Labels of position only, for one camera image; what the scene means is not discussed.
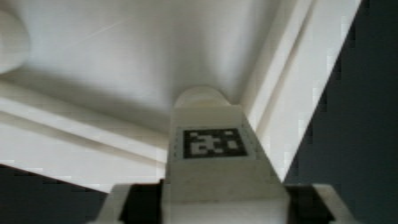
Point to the white U-shaped fence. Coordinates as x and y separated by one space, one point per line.
55 154

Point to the white table leg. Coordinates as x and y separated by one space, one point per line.
222 189

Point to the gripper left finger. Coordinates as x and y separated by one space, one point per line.
131 206

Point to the white square table top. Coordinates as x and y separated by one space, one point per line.
123 51

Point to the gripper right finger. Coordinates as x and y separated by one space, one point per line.
316 205

